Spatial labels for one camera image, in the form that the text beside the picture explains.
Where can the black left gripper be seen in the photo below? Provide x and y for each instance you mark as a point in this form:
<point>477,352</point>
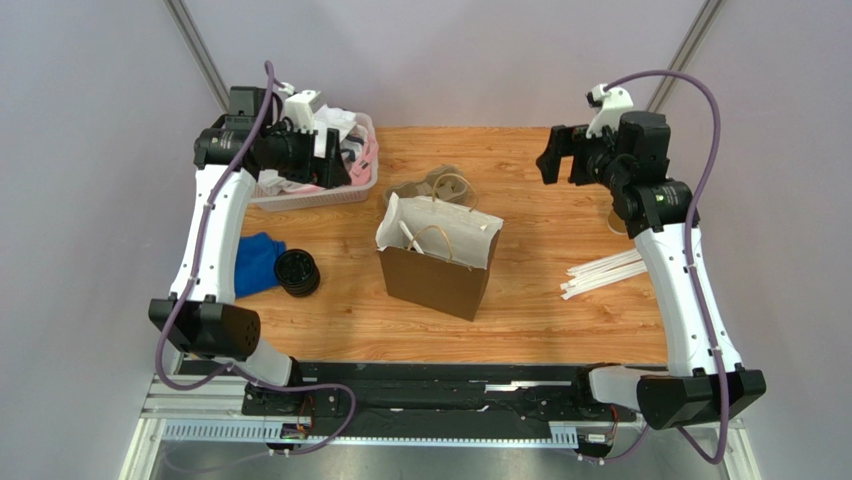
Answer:
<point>329,172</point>

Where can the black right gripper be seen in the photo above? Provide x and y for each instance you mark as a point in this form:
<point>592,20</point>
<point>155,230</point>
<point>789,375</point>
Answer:
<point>559,154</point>

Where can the brown paper bag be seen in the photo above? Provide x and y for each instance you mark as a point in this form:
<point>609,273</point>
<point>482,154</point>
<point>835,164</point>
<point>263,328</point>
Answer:
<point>459,244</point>

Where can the white straw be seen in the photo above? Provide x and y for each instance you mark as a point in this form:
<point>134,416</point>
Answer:
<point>585,279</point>
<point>413,244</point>
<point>605,263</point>

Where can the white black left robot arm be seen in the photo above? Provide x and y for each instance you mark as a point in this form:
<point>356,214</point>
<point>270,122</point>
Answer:
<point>259,131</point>

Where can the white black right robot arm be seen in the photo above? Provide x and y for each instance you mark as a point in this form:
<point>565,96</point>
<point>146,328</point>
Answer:
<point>705,380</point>

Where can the white plastic basket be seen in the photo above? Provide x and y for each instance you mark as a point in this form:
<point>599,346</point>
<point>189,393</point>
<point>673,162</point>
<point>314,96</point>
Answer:
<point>326,197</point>

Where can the pink white item in basket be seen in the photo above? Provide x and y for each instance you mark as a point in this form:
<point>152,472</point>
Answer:
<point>358,151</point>

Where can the crumpled white paper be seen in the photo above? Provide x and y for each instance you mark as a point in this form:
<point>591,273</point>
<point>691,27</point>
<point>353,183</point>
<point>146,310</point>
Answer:
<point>335,118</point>

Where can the stack of paper cups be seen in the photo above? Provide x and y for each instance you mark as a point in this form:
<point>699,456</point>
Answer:
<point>615,224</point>

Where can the cardboard cup carrier tray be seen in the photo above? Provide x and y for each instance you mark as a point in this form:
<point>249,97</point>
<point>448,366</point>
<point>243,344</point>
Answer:
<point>446,182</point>

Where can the blue folded cloth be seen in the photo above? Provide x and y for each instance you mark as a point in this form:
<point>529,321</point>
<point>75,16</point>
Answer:
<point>254,265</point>

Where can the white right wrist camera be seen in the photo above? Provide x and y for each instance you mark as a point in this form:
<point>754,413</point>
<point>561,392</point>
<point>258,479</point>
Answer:
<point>609,105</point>

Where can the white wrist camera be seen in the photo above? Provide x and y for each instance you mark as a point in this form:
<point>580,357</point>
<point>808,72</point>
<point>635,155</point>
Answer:
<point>300,107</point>
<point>609,105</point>

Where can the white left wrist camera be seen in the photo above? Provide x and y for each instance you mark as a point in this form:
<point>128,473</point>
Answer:
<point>300,107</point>

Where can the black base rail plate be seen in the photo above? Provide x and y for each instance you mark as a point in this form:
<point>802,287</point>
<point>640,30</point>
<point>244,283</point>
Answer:
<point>435,401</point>

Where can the aluminium frame rail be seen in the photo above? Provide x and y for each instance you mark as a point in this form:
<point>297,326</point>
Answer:
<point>201,434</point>

